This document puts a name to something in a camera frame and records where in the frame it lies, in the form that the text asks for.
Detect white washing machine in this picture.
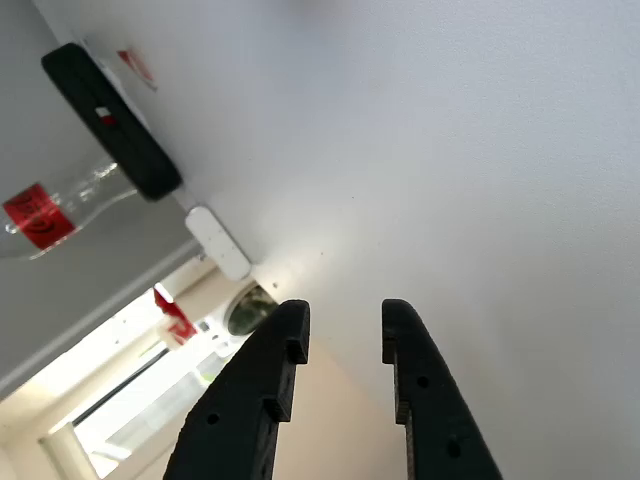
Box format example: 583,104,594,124
197,282,281,360

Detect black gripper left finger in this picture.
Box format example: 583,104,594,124
162,298,311,480

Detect red white box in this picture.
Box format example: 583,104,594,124
152,283,199,347

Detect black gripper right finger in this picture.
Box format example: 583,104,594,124
381,298,504,480

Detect white power bank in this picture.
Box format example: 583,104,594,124
184,204,252,282

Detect clear bottle with red label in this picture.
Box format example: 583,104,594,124
0,154,139,262

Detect black fabric case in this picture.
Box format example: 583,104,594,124
40,42,184,202

